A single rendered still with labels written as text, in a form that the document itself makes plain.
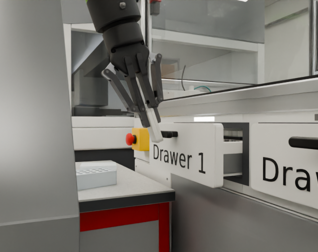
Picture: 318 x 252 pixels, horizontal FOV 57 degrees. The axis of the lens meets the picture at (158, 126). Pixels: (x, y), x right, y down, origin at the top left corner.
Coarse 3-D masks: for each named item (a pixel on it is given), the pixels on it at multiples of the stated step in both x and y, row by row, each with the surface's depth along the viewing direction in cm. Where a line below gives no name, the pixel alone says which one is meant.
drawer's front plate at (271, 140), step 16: (256, 128) 47; (272, 128) 44; (288, 128) 41; (304, 128) 39; (256, 144) 47; (272, 144) 44; (288, 144) 41; (256, 160) 47; (288, 160) 41; (304, 160) 39; (256, 176) 47; (272, 176) 44; (288, 176) 41; (304, 176) 39; (272, 192) 44; (288, 192) 42; (304, 192) 39
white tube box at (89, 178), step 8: (88, 168) 83; (96, 168) 84; (104, 168) 84; (80, 176) 73; (88, 176) 74; (96, 176) 76; (104, 176) 77; (112, 176) 79; (80, 184) 73; (88, 184) 74; (96, 184) 76; (104, 184) 77; (112, 184) 79
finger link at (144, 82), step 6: (138, 54) 56; (138, 60) 56; (144, 66) 57; (138, 72) 59; (144, 72) 57; (138, 78) 59; (144, 78) 57; (144, 84) 58; (150, 84) 58; (144, 90) 59; (150, 90) 58; (144, 96) 60; (150, 96) 58; (150, 102) 58
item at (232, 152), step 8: (224, 144) 52; (232, 144) 52; (240, 144) 53; (224, 152) 52; (232, 152) 52; (240, 152) 53; (224, 160) 51; (232, 160) 52; (240, 160) 53; (224, 168) 51; (232, 168) 52; (240, 168) 53
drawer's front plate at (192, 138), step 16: (160, 128) 69; (176, 128) 61; (192, 128) 55; (208, 128) 50; (160, 144) 69; (176, 144) 61; (192, 144) 55; (208, 144) 50; (192, 160) 55; (208, 160) 50; (192, 176) 55; (208, 176) 50
